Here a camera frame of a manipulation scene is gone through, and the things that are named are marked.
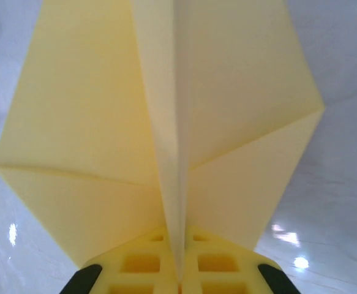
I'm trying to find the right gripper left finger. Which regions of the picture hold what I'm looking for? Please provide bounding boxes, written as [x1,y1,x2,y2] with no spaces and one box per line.
[60,226,179,294]

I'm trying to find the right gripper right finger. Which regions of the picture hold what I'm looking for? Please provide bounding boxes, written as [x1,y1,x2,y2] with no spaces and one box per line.
[180,225,301,294]

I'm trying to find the yellow square paper sheet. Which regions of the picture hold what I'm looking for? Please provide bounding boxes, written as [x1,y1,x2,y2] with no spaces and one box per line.
[0,0,325,282]

